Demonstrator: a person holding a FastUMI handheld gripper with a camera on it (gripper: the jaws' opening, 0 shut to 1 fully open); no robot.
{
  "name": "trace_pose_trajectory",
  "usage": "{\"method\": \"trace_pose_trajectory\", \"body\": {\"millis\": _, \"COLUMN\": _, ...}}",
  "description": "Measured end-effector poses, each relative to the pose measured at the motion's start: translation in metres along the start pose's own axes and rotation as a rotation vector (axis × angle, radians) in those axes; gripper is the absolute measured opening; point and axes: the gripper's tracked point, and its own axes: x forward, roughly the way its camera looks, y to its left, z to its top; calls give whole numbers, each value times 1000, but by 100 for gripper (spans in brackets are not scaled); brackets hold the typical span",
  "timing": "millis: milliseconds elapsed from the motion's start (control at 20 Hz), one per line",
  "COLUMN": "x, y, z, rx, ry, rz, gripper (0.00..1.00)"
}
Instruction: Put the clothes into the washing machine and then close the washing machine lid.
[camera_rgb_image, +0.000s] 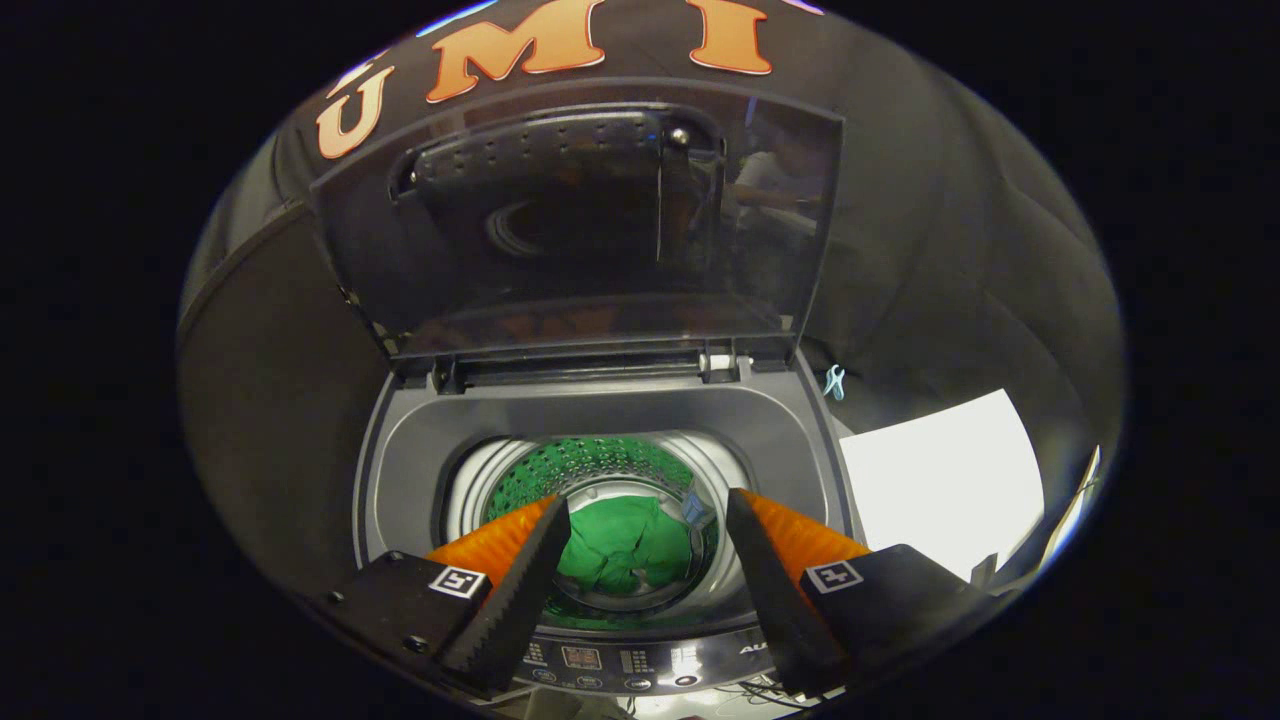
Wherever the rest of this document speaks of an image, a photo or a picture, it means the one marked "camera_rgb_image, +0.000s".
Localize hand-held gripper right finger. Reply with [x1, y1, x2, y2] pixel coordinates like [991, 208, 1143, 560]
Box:
[725, 487, 1001, 696]

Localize white desk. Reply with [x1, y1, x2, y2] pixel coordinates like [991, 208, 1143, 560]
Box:
[1040, 445, 1103, 571]

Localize dark transparent washing machine lid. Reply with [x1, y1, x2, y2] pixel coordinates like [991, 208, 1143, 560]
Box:
[308, 77, 846, 386]

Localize grey washing machine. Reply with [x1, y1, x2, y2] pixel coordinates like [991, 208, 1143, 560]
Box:
[352, 340, 867, 697]

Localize white paper sheet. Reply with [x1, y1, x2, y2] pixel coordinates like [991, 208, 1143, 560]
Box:
[838, 389, 1047, 583]

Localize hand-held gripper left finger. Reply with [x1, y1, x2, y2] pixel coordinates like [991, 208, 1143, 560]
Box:
[320, 493, 573, 701]

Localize green polo shirt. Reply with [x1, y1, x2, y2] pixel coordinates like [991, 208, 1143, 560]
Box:
[556, 497, 697, 598]

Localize black cable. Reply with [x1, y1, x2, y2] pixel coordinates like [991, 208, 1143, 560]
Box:
[715, 678, 831, 713]

